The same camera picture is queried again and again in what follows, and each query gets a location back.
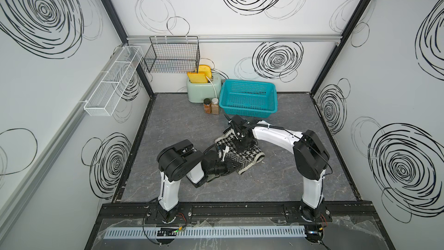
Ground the white slotted cable duct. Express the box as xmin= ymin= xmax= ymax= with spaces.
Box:
xmin=103 ymin=226 xmax=306 ymax=240

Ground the black white patterned knit scarf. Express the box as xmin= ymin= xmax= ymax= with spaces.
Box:
xmin=215 ymin=129 xmax=265 ymax=175

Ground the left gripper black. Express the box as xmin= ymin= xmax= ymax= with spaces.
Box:
xmin=206 ymin=159 xmax=241 ymax=177

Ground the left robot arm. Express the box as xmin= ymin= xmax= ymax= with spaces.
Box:
xmin=157 ymin=140 xmax=242 ymax=223

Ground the teal plastic basket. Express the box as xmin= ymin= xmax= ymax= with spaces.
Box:
xmin=219 ymin=79 xmax=278 ymax=118

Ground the light brown spice jar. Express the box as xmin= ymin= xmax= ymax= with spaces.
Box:
xmin=211 ymin=97 xmax=220 ymax=115

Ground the dark brown spice jar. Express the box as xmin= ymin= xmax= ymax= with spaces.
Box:
xmin=203 ymin=98 xmax=212 ymax=114

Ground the yellow toast slice back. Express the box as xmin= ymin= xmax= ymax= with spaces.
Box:
xmin=198 ymin=65 xmax=212 ymax=79

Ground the yellow toast slice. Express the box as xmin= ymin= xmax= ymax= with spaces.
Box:
xmin=198 ymin=65 xmax=212 ymax=79
xmin=187 ymin=72 xmax=208 ymax=84

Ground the yellow toast slice front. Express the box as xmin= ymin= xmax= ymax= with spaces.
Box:
xmin=187 ymin=72 xmax=208 ymax=84

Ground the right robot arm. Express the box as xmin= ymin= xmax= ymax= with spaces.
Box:
xmin=225 ymin=115 xmax=331 ymax=222

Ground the white toaster cable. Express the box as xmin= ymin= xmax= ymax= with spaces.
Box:
xmin=207 ymin=75 xmax=219 ymax=100

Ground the white wire wall shelf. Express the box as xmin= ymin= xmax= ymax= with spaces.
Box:
xmin=84 ymin=45 xmax=143 ymax=116

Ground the black wire wall basket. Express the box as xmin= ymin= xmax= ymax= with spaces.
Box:
xmin=144 ymin=36 xmax=200 ymax=74

